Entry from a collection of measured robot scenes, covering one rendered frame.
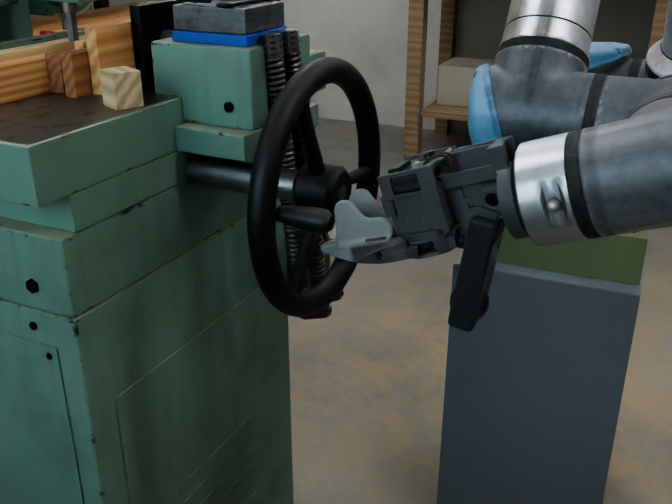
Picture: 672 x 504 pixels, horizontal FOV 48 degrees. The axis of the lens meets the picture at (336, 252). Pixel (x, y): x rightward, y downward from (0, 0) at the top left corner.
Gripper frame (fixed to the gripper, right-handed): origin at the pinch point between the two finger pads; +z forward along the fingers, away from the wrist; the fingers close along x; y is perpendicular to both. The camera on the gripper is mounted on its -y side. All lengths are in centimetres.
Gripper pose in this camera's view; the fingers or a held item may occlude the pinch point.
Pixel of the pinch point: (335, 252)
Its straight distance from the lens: 75.8
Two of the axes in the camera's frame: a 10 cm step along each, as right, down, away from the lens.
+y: -3.1, -9.2, -2.4
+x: -4.4, 3.6, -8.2
